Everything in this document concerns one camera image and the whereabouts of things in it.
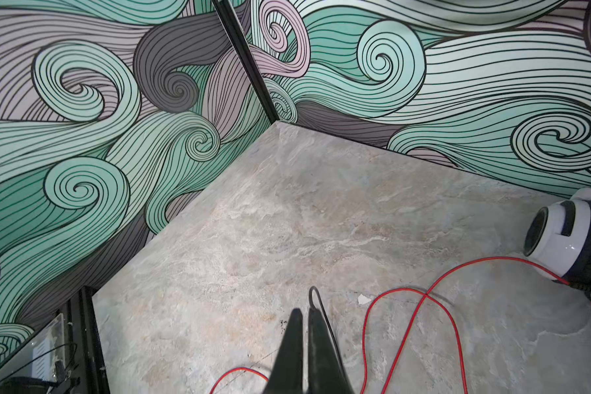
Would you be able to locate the black frame post left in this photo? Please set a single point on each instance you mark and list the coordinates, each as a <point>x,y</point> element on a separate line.
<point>235,31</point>

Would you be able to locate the white black headphones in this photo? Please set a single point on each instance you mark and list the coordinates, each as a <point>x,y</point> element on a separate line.
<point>559,241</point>

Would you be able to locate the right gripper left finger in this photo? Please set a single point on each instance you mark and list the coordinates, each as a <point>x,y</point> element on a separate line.
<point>287,373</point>

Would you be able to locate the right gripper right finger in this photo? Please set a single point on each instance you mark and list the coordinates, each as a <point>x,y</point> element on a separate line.
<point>324,371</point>

